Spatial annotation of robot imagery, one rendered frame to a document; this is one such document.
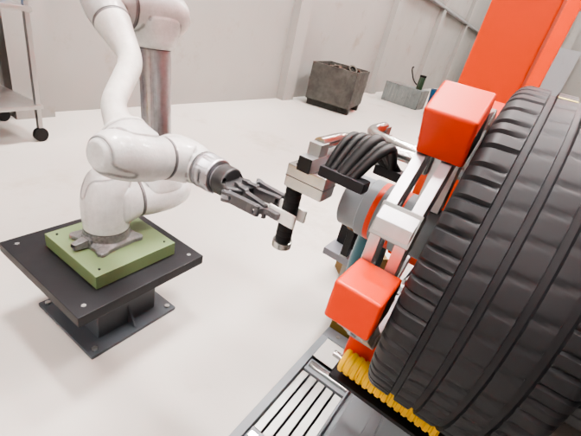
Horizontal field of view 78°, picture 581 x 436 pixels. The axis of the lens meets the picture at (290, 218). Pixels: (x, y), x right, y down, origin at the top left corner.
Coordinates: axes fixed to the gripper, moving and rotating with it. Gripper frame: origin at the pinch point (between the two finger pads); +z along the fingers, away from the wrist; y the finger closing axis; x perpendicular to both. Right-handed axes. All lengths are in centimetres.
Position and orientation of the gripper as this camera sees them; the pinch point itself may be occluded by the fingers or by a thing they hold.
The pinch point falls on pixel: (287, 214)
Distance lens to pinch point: 77.7
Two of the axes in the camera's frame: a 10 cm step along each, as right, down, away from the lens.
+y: -5.7, 2.9, -7.7
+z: 8.0, 4.3, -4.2
